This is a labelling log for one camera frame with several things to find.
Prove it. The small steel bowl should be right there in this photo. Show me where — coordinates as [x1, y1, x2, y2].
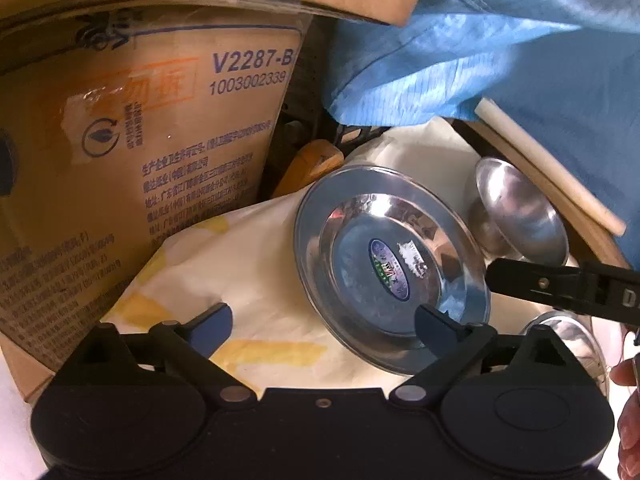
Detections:
[517, 310, 610, 403]
[465, 156, 571, 267]

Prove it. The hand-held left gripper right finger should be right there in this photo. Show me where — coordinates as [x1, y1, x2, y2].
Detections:
[389, 304, 598, 406]

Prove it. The black perforated crate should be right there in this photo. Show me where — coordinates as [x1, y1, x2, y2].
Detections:
[270, 15, 396, 201]

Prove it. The cream round rod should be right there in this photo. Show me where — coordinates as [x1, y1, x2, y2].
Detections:
[475, 98, 627, 236]

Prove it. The person's right hand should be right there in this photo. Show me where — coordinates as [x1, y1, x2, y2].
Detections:
[610, 360, 640, 480]

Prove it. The steel plate with sticker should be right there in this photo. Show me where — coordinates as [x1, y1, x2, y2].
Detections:
[293, 164, 492, 376]

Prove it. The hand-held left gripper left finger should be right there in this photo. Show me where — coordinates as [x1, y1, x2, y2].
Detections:
[60, 304, 253, 406]

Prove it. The blue cloth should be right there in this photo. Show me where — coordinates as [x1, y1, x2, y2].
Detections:
[320, 0, 640, 271]

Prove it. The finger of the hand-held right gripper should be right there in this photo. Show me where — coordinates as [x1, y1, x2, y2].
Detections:
[486, 257, 601, 318]

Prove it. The printed cardboard box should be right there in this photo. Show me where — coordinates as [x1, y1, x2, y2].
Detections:
[0, 5, 313, 391]

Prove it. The cream sheet with yellow pattern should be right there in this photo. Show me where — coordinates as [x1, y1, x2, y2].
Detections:
[100, 117, 626, 396]

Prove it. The orange rounded object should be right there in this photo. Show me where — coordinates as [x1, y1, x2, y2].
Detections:
[272, 141, 345, 200]

